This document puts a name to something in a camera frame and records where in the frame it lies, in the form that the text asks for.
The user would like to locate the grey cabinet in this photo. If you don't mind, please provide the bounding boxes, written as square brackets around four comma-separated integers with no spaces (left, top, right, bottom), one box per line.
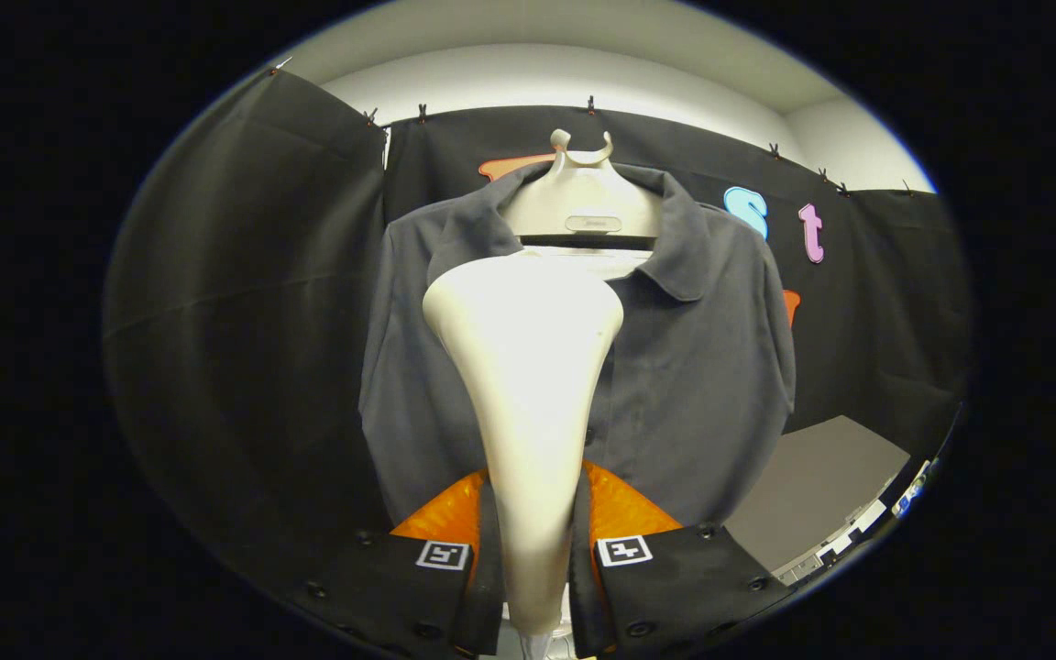
[725,414,912,584]

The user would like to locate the cream clothes hanger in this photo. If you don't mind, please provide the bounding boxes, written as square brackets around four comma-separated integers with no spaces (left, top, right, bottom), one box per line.
[499,128,666,281]

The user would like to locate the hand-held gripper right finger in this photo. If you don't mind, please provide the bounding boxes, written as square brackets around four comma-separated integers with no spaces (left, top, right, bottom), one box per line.
[569,461,799,659]

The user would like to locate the white garment steamer head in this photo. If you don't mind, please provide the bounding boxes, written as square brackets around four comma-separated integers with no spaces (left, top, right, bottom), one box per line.
[422,252,626,639]

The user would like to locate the clear garment steamer hose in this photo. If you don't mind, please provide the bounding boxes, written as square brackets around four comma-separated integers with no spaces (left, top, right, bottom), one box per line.
[514,631,567,660]

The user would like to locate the row of black clips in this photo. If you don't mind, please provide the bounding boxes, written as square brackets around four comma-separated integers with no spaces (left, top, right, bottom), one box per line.
[269,57,916,198]

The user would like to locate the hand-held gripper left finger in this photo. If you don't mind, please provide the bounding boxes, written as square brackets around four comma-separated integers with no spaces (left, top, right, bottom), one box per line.
[285,467,503,659]

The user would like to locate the dark grey collared shirt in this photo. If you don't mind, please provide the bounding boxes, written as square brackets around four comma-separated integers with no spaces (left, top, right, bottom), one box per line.
[358,160,797,529]

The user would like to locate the white desk clutter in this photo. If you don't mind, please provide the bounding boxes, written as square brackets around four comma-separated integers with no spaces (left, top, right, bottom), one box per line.
[785,456,938,584]

